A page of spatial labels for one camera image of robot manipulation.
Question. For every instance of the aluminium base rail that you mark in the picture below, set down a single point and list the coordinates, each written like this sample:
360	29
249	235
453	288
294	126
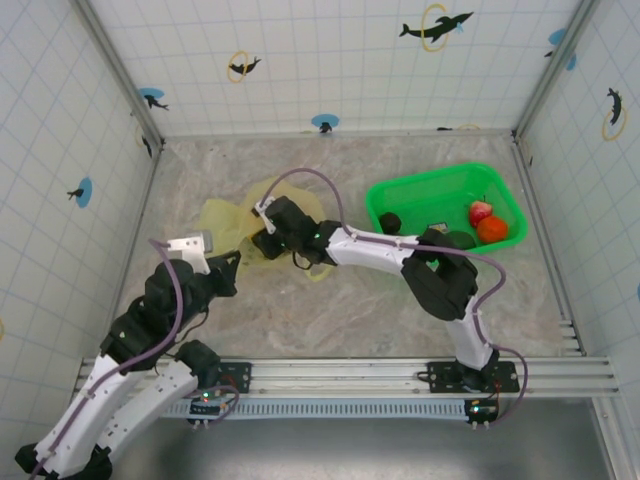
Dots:
325	372

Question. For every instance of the aluminium side rail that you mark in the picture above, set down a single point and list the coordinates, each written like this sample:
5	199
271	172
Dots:
537	200
145	200

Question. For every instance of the red fake apple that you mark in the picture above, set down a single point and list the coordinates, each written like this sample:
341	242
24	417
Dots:
479	214

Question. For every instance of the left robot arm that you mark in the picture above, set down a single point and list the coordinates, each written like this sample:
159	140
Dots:
75	420

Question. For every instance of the green fake avocado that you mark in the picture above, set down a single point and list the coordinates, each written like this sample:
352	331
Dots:
462	239

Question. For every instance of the green plastic basket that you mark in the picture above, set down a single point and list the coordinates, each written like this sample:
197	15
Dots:
425	200

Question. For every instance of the dark brown fake avocado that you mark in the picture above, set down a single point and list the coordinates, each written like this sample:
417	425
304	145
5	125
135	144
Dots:
390	221

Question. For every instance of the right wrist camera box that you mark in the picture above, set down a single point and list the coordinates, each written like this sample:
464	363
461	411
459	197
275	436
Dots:
285	210

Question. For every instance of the aluminium corner post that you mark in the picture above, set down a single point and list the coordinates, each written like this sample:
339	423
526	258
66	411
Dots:
552	75
121	75

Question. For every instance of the yellow-green avocado print bag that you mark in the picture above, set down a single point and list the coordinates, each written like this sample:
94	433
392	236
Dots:
225	215

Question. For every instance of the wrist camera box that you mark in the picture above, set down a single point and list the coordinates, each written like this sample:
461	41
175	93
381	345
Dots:
192	245
285	210

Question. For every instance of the red fake tomato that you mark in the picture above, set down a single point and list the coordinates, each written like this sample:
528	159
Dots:
492	230

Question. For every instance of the aluminium back rail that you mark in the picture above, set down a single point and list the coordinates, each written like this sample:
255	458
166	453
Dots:
225	135

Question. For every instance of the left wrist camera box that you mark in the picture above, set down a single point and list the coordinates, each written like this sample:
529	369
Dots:
192	245

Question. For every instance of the marbled plastic table cover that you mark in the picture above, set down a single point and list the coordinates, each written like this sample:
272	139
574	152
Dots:
300	320

